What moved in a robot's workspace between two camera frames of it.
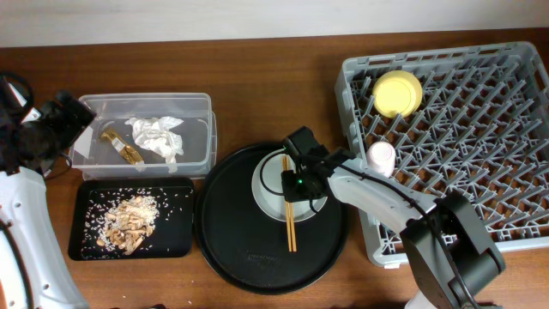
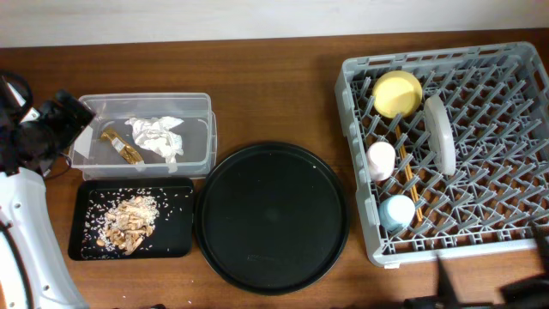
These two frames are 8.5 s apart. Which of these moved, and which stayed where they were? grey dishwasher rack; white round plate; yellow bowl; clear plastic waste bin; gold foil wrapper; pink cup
Moved: white round plate
Stayed: clear plastic waste bin; yellow bowl; pink cup; grey dishwasher rack; gold foil wrapper
